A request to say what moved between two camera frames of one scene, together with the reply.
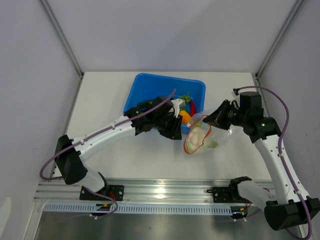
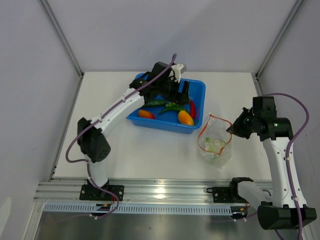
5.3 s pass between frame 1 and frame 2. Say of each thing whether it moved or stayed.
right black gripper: moved
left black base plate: stayed
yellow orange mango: stayed
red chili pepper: stayed
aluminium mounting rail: stayed
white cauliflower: moved
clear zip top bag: moved
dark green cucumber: stayed
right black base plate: stayed
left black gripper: moved
